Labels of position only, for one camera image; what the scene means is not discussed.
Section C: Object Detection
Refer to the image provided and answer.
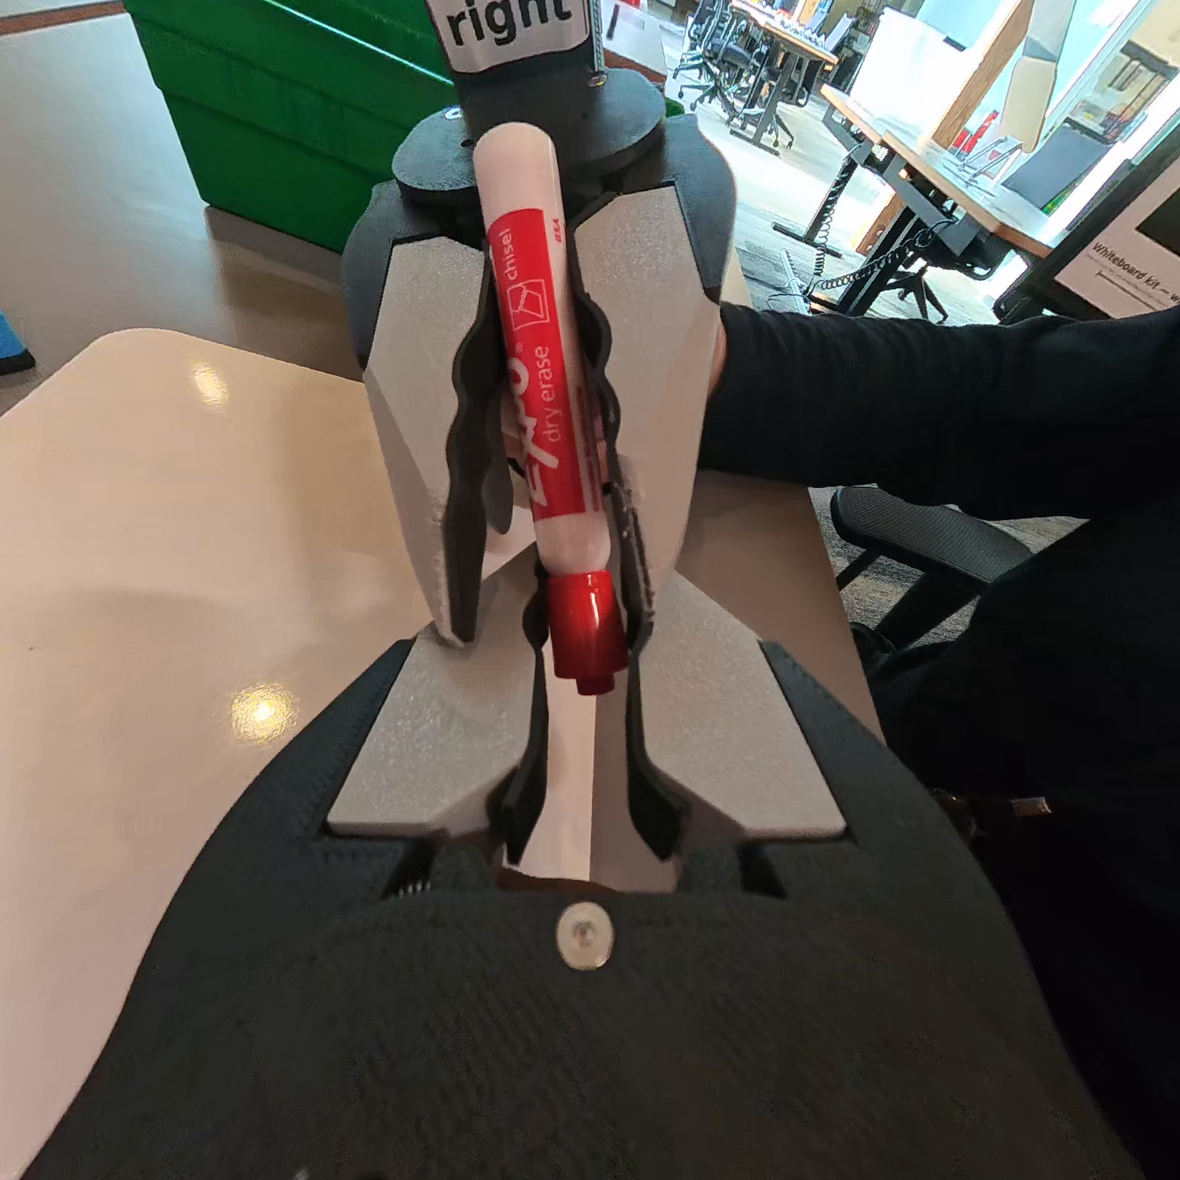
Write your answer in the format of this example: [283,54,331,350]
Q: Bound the black mesh office chair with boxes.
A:
[831,487,1036,650]

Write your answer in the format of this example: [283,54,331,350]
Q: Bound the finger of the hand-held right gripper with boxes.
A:
[572,183,727,640]
[366,235,517,650]

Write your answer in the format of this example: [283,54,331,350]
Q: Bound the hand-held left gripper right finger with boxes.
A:
[626,574,850,866]

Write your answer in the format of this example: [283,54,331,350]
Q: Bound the red whiteboard marker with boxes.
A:
[472,124,616,592]

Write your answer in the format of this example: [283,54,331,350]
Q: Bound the red marker cap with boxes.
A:
[546,571,631,697]

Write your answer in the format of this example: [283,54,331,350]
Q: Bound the person's dark clothing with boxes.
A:
[853,516,1180,1180]

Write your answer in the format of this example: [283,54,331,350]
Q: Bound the white whiteboard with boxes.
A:
[0,329,593,1175]

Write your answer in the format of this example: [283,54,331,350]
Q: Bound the person's right forearm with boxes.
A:
[696,303,1180,526]

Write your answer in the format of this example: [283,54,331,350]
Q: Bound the black and white tag sign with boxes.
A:
[996,158,1180,325]

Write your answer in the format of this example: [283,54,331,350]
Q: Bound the green plastic bin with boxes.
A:
[123,0,463,256]

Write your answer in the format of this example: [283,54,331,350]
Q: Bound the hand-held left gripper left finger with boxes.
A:
[325,576,555,870]

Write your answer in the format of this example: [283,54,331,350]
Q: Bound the wooden post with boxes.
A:
[862,0,1039,258]

